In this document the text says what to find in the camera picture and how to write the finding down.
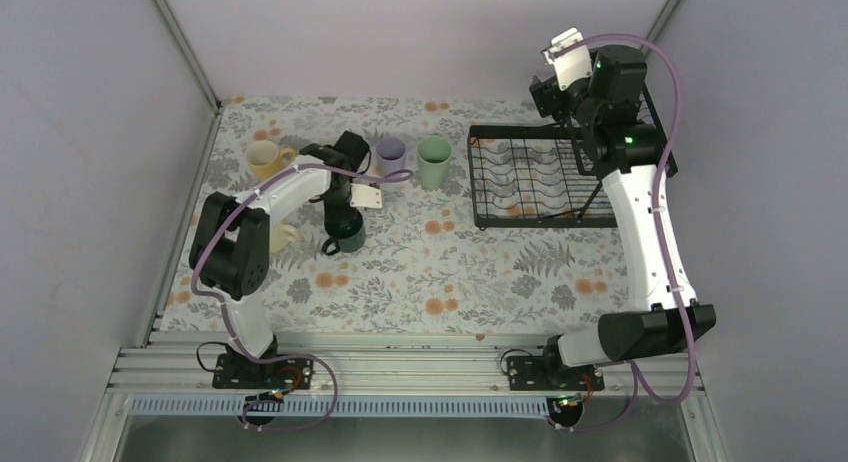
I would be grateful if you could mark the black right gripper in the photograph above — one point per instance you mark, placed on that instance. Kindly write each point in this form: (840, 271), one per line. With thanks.
(546, 99)

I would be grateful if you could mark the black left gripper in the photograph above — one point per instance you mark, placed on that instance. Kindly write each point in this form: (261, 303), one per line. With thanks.
(331, 213)

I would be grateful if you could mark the dark green mug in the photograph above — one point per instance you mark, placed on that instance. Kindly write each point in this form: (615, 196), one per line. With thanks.
(344, 236)

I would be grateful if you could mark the cream white mug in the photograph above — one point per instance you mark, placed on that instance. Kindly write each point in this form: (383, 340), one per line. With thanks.
(282, 235)

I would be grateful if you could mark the lavender cup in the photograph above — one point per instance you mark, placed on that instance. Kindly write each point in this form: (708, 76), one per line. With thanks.
(391, 155)

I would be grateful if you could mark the yellow mug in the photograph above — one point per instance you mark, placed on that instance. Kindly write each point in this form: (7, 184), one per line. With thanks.
(265, 158)

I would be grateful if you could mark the mint green cup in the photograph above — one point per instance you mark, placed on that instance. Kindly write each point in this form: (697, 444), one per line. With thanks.
(434, 154)

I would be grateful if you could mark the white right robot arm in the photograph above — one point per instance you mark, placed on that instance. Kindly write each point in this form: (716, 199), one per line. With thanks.
(599, 93)

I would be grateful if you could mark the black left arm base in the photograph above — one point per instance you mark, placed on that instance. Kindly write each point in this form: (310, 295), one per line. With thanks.
(233, 371)

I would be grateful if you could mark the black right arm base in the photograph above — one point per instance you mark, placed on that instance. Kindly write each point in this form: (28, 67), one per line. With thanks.
(528, 373)

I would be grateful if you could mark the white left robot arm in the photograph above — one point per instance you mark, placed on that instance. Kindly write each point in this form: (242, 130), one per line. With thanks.
(230, 253)

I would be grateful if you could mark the floral patterned table mat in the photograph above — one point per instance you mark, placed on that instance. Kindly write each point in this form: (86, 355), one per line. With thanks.
(425, 267)

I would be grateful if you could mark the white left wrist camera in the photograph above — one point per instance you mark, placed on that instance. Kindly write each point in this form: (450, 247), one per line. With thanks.
(366, 196)

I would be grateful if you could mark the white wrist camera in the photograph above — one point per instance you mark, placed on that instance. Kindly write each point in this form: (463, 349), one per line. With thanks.
(366, 196)
(570, 62)

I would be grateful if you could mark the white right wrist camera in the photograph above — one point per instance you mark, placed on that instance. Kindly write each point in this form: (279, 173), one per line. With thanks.
(570, 62)

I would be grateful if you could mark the black wire dish rack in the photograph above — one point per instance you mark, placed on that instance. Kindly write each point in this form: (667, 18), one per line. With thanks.
(524, 176)

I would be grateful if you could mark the aluminium mounting rail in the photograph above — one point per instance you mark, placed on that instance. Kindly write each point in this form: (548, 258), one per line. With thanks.
(363, 363)

